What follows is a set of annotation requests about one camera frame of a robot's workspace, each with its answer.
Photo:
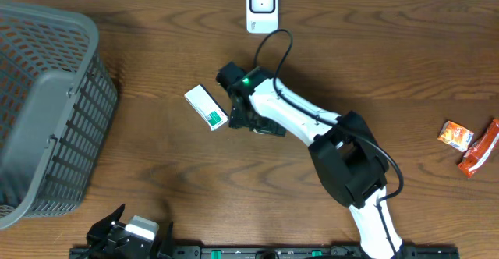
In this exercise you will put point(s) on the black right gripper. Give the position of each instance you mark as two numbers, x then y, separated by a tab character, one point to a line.
237	118

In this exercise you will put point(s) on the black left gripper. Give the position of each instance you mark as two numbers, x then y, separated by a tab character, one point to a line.
99	228

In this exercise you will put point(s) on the white green medicine box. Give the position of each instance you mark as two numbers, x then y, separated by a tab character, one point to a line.
205	105

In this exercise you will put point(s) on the orange juice carton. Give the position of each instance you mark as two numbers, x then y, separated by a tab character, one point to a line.
456	136

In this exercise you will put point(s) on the red Top candy bar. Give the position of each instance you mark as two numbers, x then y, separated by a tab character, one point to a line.
479	152

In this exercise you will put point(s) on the green lidded jar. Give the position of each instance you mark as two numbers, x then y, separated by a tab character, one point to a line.
261	131

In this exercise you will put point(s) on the white barcode scanner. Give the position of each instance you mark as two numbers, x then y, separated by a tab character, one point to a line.
262	16

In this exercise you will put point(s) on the grey plastic basket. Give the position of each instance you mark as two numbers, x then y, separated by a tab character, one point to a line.
57	105

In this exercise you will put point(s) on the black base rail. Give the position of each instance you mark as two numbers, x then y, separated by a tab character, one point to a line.
345	251

